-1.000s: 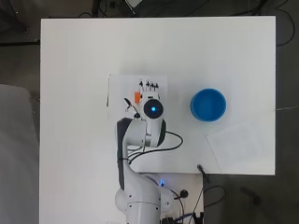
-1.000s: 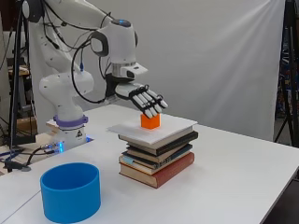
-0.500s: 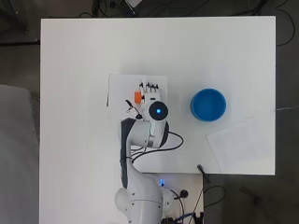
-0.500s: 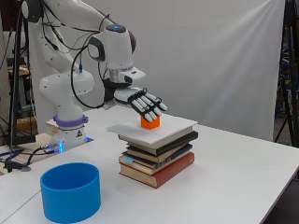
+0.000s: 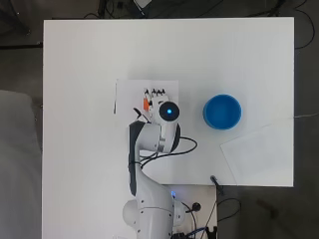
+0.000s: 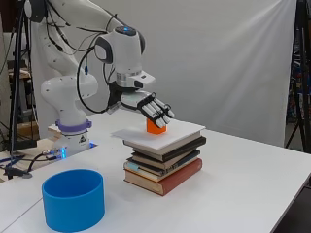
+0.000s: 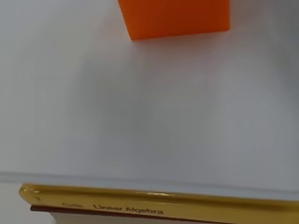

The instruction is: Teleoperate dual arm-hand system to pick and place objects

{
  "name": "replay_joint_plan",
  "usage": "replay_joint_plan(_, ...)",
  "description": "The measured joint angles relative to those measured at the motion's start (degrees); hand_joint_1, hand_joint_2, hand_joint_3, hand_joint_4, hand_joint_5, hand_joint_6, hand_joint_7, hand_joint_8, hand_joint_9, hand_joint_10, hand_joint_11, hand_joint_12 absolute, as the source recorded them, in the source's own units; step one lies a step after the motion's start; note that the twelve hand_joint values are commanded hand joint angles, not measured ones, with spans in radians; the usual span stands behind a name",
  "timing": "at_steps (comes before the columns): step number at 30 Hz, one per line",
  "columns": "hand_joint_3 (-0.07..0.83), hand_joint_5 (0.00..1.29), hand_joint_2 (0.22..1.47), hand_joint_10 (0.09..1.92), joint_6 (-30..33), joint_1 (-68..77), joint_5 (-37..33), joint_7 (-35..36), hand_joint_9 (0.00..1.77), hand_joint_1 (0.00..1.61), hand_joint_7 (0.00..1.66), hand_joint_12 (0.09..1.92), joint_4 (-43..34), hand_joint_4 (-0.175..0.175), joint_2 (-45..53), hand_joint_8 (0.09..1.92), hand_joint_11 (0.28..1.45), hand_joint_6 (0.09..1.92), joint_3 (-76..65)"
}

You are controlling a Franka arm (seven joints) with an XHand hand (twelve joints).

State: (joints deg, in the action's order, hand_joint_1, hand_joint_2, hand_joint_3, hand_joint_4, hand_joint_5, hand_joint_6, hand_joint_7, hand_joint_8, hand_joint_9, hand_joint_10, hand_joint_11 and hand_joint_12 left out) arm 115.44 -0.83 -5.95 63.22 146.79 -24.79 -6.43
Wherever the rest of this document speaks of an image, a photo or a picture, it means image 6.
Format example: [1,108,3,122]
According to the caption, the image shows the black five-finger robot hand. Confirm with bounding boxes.
[107,82,176,129]

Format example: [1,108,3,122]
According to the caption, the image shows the orange cube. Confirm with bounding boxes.
[146,117,167,136]

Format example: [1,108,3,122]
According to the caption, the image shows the white flat box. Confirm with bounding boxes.
[111,118,207,151]

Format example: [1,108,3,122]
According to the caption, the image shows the brown book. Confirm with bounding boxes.
[129,149,201,171]

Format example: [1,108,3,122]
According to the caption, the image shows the teal book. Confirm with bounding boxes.
[123,155,201,183]

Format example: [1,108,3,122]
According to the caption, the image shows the black book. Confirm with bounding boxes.
[130,135,207,163]

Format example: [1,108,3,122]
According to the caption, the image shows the white hanging sheet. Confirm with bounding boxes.
[30,0,297,149]

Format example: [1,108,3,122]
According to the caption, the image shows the black light stand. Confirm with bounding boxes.
[7,0,39,153]

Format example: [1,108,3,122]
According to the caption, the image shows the blue round tub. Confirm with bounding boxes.
[41,168,106,233]

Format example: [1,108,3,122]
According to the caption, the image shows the black base cables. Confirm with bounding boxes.
[0,147,66,181]

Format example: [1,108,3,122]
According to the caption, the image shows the black camera tripod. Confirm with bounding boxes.
[285,0,311,153]

